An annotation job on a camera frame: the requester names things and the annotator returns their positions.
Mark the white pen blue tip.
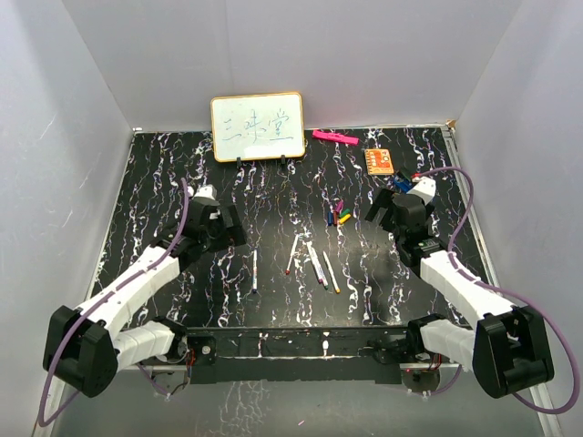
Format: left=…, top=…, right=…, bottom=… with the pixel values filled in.
left=251, top=249, right=258, bottom=293

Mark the white pen red tip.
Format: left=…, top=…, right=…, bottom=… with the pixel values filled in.
left=285, top=234, right=300, bottom=275

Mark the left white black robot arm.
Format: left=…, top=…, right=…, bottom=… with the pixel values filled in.
left=43, top=196, right=246, bottom=398

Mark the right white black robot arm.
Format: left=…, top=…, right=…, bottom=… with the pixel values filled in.
left=365, top=188, right=555, bottom=399

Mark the yellow pen cap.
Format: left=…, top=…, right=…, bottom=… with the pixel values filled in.
left=338, top=214, right=352, bottom=225

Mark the white pen pink tip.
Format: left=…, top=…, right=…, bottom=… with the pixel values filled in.
left=305, top=241, right=323, bottom=285

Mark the white pen yellow tip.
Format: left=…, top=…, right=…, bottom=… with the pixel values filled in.
left=322, top=251, right=341, bottom=294

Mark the white pen green tip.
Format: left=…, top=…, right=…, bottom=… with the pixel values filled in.
left=306, top=241, right=329, bottom=290

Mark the orange card pack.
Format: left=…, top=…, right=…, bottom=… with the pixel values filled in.
left=364, top=148, right=394, bottom=176

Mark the pink plastic clip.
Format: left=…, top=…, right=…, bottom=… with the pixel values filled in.
left=312, top=129, right=359, bottom=146

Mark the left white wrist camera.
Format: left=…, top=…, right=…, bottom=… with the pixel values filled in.
left=193, top=185, right=217, bottom=200

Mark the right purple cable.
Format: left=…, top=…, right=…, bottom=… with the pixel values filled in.
left=412, top=167, right=576, bottom=414

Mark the small whiteboard with orange frame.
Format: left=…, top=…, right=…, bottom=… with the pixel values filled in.
left=210, top=92, right=306, bottom=163

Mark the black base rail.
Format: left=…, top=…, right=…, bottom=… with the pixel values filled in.
left=136, top=325, right=461, bottom=386

